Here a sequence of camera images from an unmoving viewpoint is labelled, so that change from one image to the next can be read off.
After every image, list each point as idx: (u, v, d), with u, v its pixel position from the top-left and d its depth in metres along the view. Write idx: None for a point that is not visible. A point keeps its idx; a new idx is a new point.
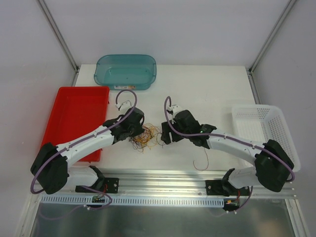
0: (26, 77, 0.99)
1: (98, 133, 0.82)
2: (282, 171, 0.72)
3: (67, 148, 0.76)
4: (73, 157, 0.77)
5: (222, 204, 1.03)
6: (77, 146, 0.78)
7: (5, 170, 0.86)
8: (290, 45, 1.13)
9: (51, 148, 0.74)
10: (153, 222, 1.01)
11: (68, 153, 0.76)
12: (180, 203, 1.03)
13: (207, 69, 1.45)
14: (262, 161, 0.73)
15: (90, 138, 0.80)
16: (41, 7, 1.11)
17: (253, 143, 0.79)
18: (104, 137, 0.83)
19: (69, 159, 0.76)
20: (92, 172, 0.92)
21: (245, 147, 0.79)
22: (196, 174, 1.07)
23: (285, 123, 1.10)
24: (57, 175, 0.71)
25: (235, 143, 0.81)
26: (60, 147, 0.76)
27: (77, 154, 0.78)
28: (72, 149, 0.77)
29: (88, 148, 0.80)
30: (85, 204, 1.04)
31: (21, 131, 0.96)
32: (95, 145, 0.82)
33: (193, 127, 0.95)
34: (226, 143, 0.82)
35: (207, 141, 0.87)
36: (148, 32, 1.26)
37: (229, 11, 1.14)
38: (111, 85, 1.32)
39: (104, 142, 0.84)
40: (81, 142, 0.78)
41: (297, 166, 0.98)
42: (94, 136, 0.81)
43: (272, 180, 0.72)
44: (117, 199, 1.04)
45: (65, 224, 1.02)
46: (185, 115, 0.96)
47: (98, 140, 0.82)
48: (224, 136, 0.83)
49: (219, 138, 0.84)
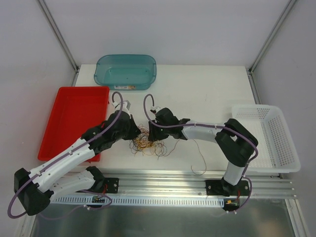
0: (26, 77, 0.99)
1: (74, 149, 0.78)
2: (244, 146, 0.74)
3: (39, 175, 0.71)
4: (48, 182, 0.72)
5: (222, 204, 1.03)
6: (50, 170, 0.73)
7: (5, 170, 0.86)
8: (290, 45, 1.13)
9: (23, 175, 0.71)
10: (153, 222, 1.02)
11: (40, 179, 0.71)
12: (180, 203, 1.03)
13: (207, 69, 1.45)
14: (222, 138, 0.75)
15: (65, 158, 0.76)
16: (41, 7, 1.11)
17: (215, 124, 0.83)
18: (81, 152, 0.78)
19: (41, 185, 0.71)
20: (85, 179, 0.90)
21: (210, 129, 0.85)
22: (196, 174, 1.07)
23: (285, 123, 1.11)
24: (32, 201, 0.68)
25: (202, 127, 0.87)
26: (33, 172, 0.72)
27: (50, 178, 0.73)
28: (45, 174, 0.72)
29: (62, 169, 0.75)
30: (85, 204, 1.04)
31: (21, 131, 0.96)
32: (73, 163, 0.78)
33: (172, 122, 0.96)
34: (197, 130, 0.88)
35: (182, 132, 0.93)
36: (148, 32, 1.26)
37: (228, 11, 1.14)
38: (111, 85, 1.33)
39: (83, 157, 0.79)
40: (54, 165, 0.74)
41: (297, 166, 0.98)
42: (69, 154, 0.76)
43: (235, 155, 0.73)
44: (117, 199, 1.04)
45: (65, 223, 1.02)
46: (164, 111, 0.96)
47: (74, 157, 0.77)
48: (194, 123, 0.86)
49: (191, 127, 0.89)
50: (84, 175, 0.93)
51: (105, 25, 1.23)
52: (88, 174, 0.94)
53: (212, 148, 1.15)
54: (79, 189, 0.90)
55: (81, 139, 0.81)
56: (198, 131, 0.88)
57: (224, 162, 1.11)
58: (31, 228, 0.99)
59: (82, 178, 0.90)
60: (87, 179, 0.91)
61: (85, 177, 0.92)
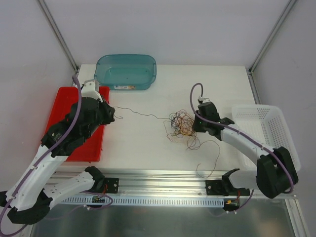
0: (26, 77, 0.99)
1: (37, 163, 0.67)
2: (282, 178, 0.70)
3: (14, 197, 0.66)
4: (26, 202, 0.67)
5: (222, 204, 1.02)
6: (21, 191, 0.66)
7: (5, 170, 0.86)
8: (290, 45, 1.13)
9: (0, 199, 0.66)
10: (153, 222, 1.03)
11: (16, 202, 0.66)
12: (180, 203, 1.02)
13: (207, 69, 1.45)
14: (266, 162, 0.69)
15: (31, 174, 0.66)
16: (41, 7, 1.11)
17: (263, 144, 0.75)
18: (47, 163, 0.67)
19: (21, 207, 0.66)
20: (85, 180, 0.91)
21: (254, 146, 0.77)
22: (197, 174, 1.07)
23: (285, 123, 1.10)
24: (22, 219, 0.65)
25: (245, 140, 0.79)
26: (8, 196, 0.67)
27: (26, 198, 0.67)
28: (18, 195, 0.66)
29: (35, 185, 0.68)
30: (85, 204, 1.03)
31: (21, 131, 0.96)
32: (44, 175, 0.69)
33: (212, 118, 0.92)
34: (238, 138, 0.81)
35: (220, 132, 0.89)
36: (148, 32, 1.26)
37: (229, 11, 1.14)
38: (111, 85, 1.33)
39: (51, 166, 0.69)
40: (23, 184, 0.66)
41: (297, 165, 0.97)
42: (34, 169, 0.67)
43: (269, 185, 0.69)
44: (117, 199, 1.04)
45: (65, 224, 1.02)
46: (207, 103, 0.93)
47: (41, 170, 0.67)
48: (238, 131, 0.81)
49: (232, 132, 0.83)
50: (83, 177, 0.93)
51: (105, 25, 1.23)
52: (88, 175, 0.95)
53: (212, 148, 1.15)
54: (80, 190, 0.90)
55: (43, 147, 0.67)
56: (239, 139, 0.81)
57: (224, 161, 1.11)
58: (31, 228, 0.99)
59: (81, 180, 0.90)
60: (87, 181, 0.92)
61: (84, 178, 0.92)
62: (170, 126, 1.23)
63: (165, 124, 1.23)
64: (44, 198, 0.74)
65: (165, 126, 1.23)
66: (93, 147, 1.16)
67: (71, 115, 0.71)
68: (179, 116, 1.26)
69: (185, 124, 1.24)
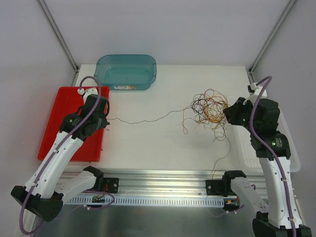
0: (26, 77, 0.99)
1: (59, 146, 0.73)
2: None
3: (36, 184, 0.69)
4: (48, 187, 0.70)
5: (222, 204, 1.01)
6: (44, 176, 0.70)
7: (5, 170, 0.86)
8: (290, 45, 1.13)
9: (19, 191, 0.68)
10: (153, 222, 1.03)
11: (38, 188, 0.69)
12: (180, 203, 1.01)
13: (207, 69, 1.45)
14: (281, 236, 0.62)
15: (54, 158, 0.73)
16: (41, 7, 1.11)
17: (293, 217, 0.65)
18: (67, 145, 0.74)
19: (43, 193, 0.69)
20: (88, 177, 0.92)
21: (283, 209, 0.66)
22: (197, 174, 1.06)
23: (285, 124, 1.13)
24: (43, 207, 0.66)
25: (282, 195, 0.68)
26: (29, 185, 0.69)
27: (48, 183, 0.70)
28: (40, 181, 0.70)
29: (57, 170, 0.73)
30: (85, 204, 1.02)
31: (21, 130, 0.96)
32: (64, 160, 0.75)
33: (265, 127, 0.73)
34: (276, 184, 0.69)
35: (264, 154, 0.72)
36: (147, 32, 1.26)
37: (229, 11, 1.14)
38: (111, 85, 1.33)
39: (71, 149, 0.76)
40: (46, 169, 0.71)
41: (297, 166, 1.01)
42: (56, 152, 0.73)
43: None
44: (117, 199, 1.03)
45: (66, 223, 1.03)
46: (273, 110, 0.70)
47: (61, 153, 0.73)
48: (285, 179, 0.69)
49: (277, 173, 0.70)
50: (85, 175, 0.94)
51: (105, 25, 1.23)
52: (89, 173, 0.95)
53: (212, 148, 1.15)
54: (83, 189, 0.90)
55: (61, 133, 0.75)
56: (275, 186, 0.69)
57: (224, 162, 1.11)
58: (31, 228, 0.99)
59: (84, 178, 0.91)
60: (90, 178, 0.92)
61: (86, 176, 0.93)
62: (169, 126, 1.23)
63: (165, 124, 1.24)
64: (57, 194, 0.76)
65: (165, 126, 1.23)
66: (93, 146, 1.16)
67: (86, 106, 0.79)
68: (207, 98, 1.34)
69: (215, 106, 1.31)
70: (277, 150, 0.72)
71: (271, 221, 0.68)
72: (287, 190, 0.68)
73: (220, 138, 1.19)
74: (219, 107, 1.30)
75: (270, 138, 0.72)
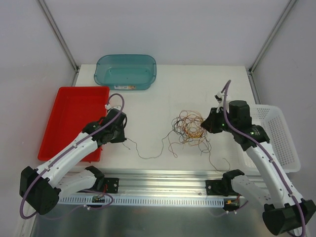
0: (26, 77, 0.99)
1: (79, 142, 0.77)
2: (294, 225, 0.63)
3: (48, 169, 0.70)
4: (57, 176, 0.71)
5: (222, 204, 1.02)
6: (58, 164, 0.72)
7: (6, 170, 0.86)
8: (290, 45, 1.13)
9: (30, 173, 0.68)
10: (152, 222, 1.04)
11: (49, 174, 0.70)
12: (180, 203, 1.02)
13: (207, 69, 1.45)
14: (287, 214, 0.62)
15: (71, 151, 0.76)
16: (41, 7, 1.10)
17: (293, 192, 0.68)
18: (86, 144, 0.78)
19: (52, 179, 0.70)
20: (87, 177, 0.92)
21: (281, 188, 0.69)
22: (197, 175, 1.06)
23: (285, 123, 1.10)
24: (46, 193, 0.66)
25: (275, 174, 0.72)
26: (41, 169, 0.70)
27: (59, 172, 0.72)
28: (53, 168, 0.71)
29: (69, 163, 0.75)
30: (85, 204, 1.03)
31: (21, 131, 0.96)
32: (78, 156, 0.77)
33: (243, 122, 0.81)
34: (266, 167, 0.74)
35: (249, 146, 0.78)
36: (147, 32, 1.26)
37: (229, 11, 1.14)
38: (111, 85, 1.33)
39: (87, 149, 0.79)
40: (61, 159, 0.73)
41: (297, 166, 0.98)
42: (74, 146, 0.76)
43: (277, 227, 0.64)
44: (117, 199, 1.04)
45: (66, 223, 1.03)
46: (243, 105, 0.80)
47: (79, 149, 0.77)
48: (271, 160, 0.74)
49: (264, 156, 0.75)
50: (86, 174, 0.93)
51: (105, 25, 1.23)
52: (89, 173, 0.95)
53: (212, 149, 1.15)
54: (81, 188, 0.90)
55: (83, 134, 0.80)
56: (267, 170, 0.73)
57: (224, 162, 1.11)
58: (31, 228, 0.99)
59: (85, 177, 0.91)
60: (89, 177, 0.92)
61: (87, 175, 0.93)
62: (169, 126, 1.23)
63: (165, 125, 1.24)
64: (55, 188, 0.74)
65: (165, 126, 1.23)
66: None
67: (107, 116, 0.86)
68: (184, 117, 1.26)
69: (194, 123, 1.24)
70: (257, 138, 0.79)
71: (277, 205, 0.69)
72: (276, 169, 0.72)
73: (220, 140, 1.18)
74: (196, 123, 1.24)
75: (248, 131, 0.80)
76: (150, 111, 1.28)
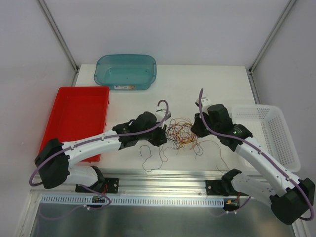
0: (26, 77, 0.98)
1: (106, 137, 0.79)
2: (301, 208, 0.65)
3: (72, 148, 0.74)
4: (76, 158, 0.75)
5: (222, 204, 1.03)
6: (82, 147, 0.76)
7: (6, 170, 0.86)
8: (290, 45, 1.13)
9: (58, 144, 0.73)
10: (152, 223, 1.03)
11: (71, 152, 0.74)
12: (180, 203, 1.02)
13: (207, 69, 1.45)
14: (290, 196, 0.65)
15: (98, 140, 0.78)
16: (41, 7, 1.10)
17: (289, 176, 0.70)
18: (112, 141, 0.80)
19: (71, 158, 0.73)
20: (92, 173, 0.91)
21: (278, 175, 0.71)
22: (198, 175, 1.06)
23: (285, 123, 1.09)
24: (61, 169, 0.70)
25: (268, 164, 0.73)
26: (65, 145, 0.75)
27: (80, 155, 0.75)
28: (76, 149, 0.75)
29: (91, 151, 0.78)
30: (85, 204, 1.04)
31: (21, 130, 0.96)
32: (99, 149, 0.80)
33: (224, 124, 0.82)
34: (258, 158, 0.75)
35: (236, 145, 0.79)
36: (147, 32, 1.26)
37: (229, 11, 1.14)
38: (111, 85, 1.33)
39: (110, 146, 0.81)
40: (86, 144, 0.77)
41: (297, 166, 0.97)
42: (102, 138, 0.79)
43: (287, 214, 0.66)
44: (117, 199, 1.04)
45: (66, 223, 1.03)
46: (220, 108, 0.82)
47: (104, 143, 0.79)
48: (259, 151, 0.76)
49: (252, 150, 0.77)
50: (91, 172, 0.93)
51: (104, 25, 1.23)
52: (92, 171, 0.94)
53: (212, 149, 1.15)
54: (82, 183, 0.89)
55: (113, 131, 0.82)
56: (259, 162, 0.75)
57: (224, 162, 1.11)
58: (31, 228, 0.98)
59: (89, 173, 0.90)
60: (92, 176, 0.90)
61: (91, 173, 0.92)
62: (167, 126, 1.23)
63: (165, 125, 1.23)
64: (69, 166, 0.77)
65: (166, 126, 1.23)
66: None
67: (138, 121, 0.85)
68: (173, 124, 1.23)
69: (185, 129, 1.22)
70: (241, 136, 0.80)
71: (279, 193, 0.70)
72: (268, 158, 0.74)
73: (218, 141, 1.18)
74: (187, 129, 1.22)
75: (231, 131, 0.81)
76: None
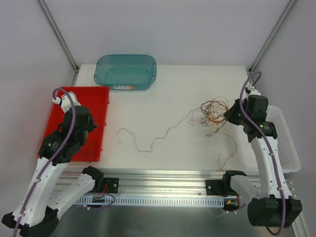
0: (26, 77, 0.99)
1: (40, 175, 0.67)
2: (275, 221, 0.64)
3: (23, 214, 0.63)
4: (36, 216, 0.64)
5: (222, 204, 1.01)
6: (30, 205, 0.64)
7: (5, 170, 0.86)
8: (290, 45, 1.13)
9: (9, 219, 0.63)
10: (153, 223, 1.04)
11: (26, 218, 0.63)
12: (179, 202, 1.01)
13: (207, 69, 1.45)
14: (269, 204, 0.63)
15: (36, 187, 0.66)
16: (41, 7, 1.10)
17: (282, 186, 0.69)
18: (50, 173, 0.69)
19: (32, 221, 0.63)
20: (84, 182, 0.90)
21: (272, 180, 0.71)
22: (200, 174, 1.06)
23: (285, 123, 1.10)
24: (34, 234, 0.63)
25: (270, 168, 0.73)
26: (16, 215, 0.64)
27: (36, 211, 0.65)
28: (27, 211, 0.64)
29: (42, 198, 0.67)
30: (85, 204, 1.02)
31: (21, 131, 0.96)
32: (49, 186, 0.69)
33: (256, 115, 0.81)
34: (264, 158, 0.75)
35: (254, 138, 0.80)
36: (148, 33, 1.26)
37: (229, 11, 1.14)
38: (111, 85, 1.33)
39: (55, 175, 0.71)
40: (31, 199, 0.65)
41: (297, 166, 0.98)
42: (38, 181, 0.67)
43: (258, 218, 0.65)
44: (117, 199, 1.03)
45: (66, 223, 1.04)
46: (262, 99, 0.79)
47: (45, 180, 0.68)
48: (272, 152, 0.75)
49: (265, 147, 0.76)
50: (82, 179, 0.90)
51: (105, 25, 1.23)
52: (87, 177, 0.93)
53: (212, 148, 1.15)
54: (85, 192, 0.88)
55: (42, 160, 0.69)
56: (265, 162, 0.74)
57: (224, 162, 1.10)
58: None
59: (82, 184, 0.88)
60: (87, 182, 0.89)
61: (84, 180, 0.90)
62: (168, 125, 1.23)
63: (165, 125, 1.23)
64: (50, 211, 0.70)
65: (165, 126, 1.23)
66: (93, 147, 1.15)
67: (65, 124, 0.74)
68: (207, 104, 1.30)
69: (215, 109, 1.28)
70: (265, 132, 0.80)
71: (262, 194, 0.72)
72: (275, 163, 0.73)
73: (219, 141, 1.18)
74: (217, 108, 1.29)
75: (258, 123, 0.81)
76: (149, 115, 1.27)
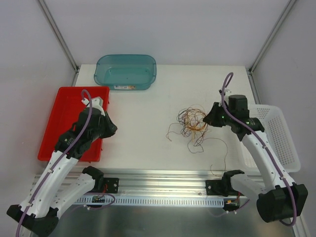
0: (26, 77, 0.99)
1: (53, 166, 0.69)
2: (285, 212, 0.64)
3: (31, 204, 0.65)
4: (43, 207, 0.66)
5: (222, 204, 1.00)
6: (40, 195, 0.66)
7: (5, 170, 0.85)
8: (290, 45, 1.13)
9: (16, 211, 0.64)
10: (153, 223, 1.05)
11: (33, 209, 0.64)
12: (180, 202, 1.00)
13: (207, 69, 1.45)
14: (276, 195, 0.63)
15: (47, 178, 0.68)
16: (41, 6, 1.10)
17: (284, 175, 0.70)
18: (62, 165, 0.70)
19: (38, 214, 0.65)
20: (83, 181, 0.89)
21: (273, 172, 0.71)
22: (200, 174, 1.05)
23: (285, 123, 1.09)
24: (38, 227, 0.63)
25: (267, 161, 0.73)
26: (23, 205, 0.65)
27: (44, 202, 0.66)
28: (35, 202, 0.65)
29: (52, 190, 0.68)
30: (85, 204, 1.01)
31: (21, 130, 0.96)
32: (60, 179, 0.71)
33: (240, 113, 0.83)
34: (260, 153, 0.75)
35: (245, 135, 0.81)
36: (148, 32, 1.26)
37: (229, 10, 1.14)
38: (111, 85, 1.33)
39: (67, 169, 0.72)
40: (42, 189, 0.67)
41: (297, 166, 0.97)
42: (50, 173, 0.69)
43: (269, 213, 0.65)
44: (117, 199, 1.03)
45: (66, 223, 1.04)
46: (242, 98, 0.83)
47: (57, 173, 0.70)
48: (264, 144, 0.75)
49: (257, 142, 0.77)
50: (82, 179, 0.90)
51: (105, 25, 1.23)
52: (86, 177, 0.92)
53: (212, 148, 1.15)
54: (84, 192, 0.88)
55: (57, 152, 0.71)
56: (261, 156, 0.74)
57: (224, 162, 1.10)
58: None
59: (82, 183, 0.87)
60: (87, 181, 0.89)
61: (84, 180, 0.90)
62: (168, 125, 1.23)
63: (165, 125, 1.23)
64: (51, 210, 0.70)
65: (165, 126, 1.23)
66: (93, 147, 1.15)
67: (79, 123, 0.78)
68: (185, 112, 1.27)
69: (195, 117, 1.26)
70: (253, 128, 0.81)
71: (268, 188, 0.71)
72: (271, 154, 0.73)
73: (219, 141, 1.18)
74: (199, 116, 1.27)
75: (244, 120, 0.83)
76: (149, 114, 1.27)
